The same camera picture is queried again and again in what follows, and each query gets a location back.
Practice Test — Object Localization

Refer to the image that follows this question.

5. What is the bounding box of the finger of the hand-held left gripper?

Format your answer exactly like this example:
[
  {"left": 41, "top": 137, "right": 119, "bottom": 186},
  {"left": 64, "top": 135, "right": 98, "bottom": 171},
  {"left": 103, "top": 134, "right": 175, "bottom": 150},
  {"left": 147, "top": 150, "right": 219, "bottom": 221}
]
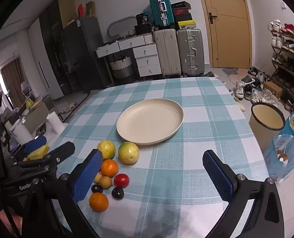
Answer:
[
  {"left": 12, "top": 136, "right": 48, "bottom": 160},
  {"left": 13, "top": 141, "right": 75, "bottom": 169}
]

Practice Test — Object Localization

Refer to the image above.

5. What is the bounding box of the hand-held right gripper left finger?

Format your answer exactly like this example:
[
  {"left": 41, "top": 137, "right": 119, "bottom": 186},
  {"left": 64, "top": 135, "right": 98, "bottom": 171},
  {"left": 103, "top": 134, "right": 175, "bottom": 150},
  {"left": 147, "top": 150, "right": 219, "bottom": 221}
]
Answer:
[{"left": 22, "top": 149, "right": 104, "bottom": 238}]

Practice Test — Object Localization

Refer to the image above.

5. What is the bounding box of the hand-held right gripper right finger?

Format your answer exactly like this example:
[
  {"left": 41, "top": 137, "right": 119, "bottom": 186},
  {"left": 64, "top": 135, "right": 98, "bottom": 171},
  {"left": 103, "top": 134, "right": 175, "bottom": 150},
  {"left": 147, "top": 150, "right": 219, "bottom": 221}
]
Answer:
[{"left": 202, "top": 149, "right": 285, "bottom": 238}]

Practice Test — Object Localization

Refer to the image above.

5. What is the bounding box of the orange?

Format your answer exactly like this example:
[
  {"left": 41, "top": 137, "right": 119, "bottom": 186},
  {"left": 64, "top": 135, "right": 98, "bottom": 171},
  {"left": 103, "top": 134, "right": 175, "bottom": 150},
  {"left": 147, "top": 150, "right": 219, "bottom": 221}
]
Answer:
[
  {"left": 100, "top": 159, "right": 119, "bottom": 178},
  {"left": 89, "top": 192, "right": 109, "bottom": 213}
]

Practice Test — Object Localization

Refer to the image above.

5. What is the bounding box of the yellow-green guava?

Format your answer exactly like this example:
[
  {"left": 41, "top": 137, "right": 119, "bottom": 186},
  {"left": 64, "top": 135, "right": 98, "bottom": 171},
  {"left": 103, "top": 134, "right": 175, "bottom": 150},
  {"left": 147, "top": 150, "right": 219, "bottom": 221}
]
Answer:
[
  {"left": 118, "top": 142, "right": 140, "bottom": 164},
  {"left": 97, "top": 140, "right": 116, "bottom": 159}
]

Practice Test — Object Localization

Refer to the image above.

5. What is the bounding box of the red tomato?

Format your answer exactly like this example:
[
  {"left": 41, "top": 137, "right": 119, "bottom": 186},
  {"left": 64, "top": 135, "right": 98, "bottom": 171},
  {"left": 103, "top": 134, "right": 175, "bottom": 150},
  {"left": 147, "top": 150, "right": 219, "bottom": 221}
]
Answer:
[{"left": 114, "top": 174, "right": 130, "bottom": 188}]

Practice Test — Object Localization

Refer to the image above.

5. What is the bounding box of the cream round plate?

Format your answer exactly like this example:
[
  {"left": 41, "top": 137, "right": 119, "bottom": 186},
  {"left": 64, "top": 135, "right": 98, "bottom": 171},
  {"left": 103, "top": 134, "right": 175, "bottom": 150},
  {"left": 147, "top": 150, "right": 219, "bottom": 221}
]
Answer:
[{"left": 116, "top": 98, "right": 184, "bottom": 145}]

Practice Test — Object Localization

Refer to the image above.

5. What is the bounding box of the yellow plastic bag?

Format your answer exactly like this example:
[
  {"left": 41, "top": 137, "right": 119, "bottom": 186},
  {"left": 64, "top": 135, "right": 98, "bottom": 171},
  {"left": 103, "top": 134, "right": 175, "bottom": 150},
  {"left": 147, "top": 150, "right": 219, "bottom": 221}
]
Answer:
[{"left": 23, "top": 144, "right": 50, "bottom": 161}]

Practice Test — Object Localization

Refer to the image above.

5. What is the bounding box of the white paper towel roll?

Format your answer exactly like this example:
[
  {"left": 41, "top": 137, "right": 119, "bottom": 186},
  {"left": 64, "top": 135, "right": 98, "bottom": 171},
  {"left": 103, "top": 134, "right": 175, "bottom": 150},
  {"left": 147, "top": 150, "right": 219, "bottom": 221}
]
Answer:
[{"left": 47, "top": 111, "right": 66, "bottom": 134}]

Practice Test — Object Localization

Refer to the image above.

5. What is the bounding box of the brown curtain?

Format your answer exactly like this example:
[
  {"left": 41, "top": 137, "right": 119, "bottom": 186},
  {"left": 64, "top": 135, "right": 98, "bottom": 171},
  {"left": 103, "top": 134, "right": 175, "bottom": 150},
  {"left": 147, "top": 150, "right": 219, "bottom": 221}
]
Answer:
[{"left": 0, "top": 57, "right": 26, "bottom": 109}]

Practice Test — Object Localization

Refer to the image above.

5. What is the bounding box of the beige trash bin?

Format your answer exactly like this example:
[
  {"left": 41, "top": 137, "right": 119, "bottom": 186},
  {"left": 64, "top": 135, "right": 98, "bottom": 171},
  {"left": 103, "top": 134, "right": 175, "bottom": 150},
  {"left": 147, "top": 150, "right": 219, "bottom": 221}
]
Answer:
[{"left": 248, "top": 102, "right": 285, "bottom": 154}]

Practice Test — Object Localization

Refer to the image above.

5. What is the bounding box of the blue shopping bag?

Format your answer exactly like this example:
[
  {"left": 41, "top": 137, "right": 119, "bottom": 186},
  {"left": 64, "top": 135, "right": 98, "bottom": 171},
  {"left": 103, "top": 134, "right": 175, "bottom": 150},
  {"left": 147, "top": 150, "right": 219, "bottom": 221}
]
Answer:
[{"left": 263, "top": 115, "right": 294, "bottom": 182}]

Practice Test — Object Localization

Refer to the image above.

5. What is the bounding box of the dark wardrobe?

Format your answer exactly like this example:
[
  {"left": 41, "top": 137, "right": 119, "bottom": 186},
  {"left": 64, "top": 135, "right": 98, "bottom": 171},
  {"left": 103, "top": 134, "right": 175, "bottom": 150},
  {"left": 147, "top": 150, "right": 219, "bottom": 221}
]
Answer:
[{"left": 39, "top": 0, "right": 71, "bottom": 96}]

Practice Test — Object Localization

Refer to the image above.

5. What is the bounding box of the pile of sneakers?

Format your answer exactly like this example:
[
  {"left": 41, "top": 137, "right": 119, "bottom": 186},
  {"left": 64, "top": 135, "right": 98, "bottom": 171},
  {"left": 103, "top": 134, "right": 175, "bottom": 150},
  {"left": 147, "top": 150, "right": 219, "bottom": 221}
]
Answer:
[{"left": 232, "top": 66, "right": 280, "bottom": 106}]

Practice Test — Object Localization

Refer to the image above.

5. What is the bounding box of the black refrigerator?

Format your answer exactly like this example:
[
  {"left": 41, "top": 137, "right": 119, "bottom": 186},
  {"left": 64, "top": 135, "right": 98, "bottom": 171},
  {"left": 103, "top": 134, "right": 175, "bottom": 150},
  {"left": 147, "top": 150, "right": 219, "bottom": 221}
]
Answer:
[{"left": 60, "top": 17, "right": 110, "bottom": 92}]

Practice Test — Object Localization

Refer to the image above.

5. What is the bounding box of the woven laundry basket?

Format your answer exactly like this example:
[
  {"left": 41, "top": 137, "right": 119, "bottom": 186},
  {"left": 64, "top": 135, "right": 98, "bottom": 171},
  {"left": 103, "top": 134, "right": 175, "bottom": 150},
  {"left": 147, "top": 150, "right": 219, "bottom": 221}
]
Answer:
[{"left": 109, "top": 56, "right": 134, "bottom": 79}]

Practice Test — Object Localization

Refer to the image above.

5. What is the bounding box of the brown cardboard box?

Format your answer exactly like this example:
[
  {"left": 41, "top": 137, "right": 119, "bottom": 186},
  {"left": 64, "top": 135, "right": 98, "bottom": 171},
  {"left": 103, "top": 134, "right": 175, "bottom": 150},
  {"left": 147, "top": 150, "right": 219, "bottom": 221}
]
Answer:
[{"left": 263, "top": 81, "right": 283, "bottom": 97}]

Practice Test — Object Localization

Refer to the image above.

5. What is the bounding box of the white drawer cabinet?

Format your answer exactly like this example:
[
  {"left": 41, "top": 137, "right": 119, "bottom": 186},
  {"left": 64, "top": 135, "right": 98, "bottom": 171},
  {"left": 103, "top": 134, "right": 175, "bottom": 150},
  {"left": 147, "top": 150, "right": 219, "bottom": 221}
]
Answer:
[{"left": 133, "top": 45, "right": 162, "bottom": 77}]

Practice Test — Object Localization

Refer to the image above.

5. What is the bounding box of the white desk with drawers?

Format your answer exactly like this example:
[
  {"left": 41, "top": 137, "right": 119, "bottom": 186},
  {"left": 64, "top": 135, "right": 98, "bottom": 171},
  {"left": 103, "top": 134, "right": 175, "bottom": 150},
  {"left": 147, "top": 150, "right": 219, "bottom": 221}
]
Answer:
[{"left": 95, "top": 33, "right": 158, "bottom": 58}]

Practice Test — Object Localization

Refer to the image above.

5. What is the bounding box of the metal shoe rack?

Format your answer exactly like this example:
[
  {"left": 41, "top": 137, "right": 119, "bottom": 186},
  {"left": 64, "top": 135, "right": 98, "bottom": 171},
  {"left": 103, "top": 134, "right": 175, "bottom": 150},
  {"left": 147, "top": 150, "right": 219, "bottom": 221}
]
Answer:
[{"left": 269, "top": 20, "right": 294, "bottom": 116}]

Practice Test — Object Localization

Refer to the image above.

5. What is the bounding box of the silver suitcase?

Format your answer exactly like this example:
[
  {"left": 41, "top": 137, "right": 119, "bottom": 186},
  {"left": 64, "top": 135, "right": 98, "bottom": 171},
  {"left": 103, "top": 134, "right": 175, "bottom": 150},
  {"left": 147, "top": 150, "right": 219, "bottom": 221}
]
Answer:
[{"left": 176, "top": 28, "right": 205, "bottom": 78}]

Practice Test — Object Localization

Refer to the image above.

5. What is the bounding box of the beige suitcase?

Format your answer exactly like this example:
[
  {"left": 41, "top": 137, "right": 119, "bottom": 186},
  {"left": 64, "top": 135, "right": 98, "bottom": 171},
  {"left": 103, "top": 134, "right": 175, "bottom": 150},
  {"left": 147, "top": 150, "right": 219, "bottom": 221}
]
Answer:
[{"left": 153, "top": 28, "right": 181, "bottom": 79}]

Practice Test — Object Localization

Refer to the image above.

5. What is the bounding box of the shoe rack with shoes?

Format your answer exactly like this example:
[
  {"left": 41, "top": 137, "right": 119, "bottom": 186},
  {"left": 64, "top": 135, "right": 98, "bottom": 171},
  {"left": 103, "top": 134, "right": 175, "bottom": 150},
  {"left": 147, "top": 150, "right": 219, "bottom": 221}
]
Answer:
[{"left": 268, "top": 19, "right": 294, "bottom": 114}]

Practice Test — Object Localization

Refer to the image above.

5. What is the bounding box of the yellow wooden door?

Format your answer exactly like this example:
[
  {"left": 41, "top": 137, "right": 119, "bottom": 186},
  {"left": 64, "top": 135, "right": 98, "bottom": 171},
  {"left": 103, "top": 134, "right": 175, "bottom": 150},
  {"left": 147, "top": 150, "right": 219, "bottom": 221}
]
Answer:
[{"left": 196, "top": 0, "right": 253, "bottom": 68}]

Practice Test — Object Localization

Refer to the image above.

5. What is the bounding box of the yellow and black shoe box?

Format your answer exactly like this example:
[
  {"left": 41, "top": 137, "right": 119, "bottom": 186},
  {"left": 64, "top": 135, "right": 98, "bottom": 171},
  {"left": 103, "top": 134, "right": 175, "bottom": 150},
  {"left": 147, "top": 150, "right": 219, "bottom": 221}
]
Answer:
[{"left": 177, "top": 20, "right": 196, "bottom": 30}]

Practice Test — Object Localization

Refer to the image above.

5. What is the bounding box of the teal suitcase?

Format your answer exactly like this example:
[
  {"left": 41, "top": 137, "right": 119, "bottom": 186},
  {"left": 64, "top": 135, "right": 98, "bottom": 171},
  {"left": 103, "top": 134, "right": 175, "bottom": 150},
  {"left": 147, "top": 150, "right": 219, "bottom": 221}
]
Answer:
[{"left": 148, "top": 0, "right": 175, "bottom": 29}]

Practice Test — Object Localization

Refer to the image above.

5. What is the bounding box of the grey oval frame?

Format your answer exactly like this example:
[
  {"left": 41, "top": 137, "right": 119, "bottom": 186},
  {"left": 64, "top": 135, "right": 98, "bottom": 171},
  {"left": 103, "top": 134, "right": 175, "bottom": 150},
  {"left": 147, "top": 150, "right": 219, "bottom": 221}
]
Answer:
[{"left": 107, "top": 15, "right": 137, "bottom": 39}]

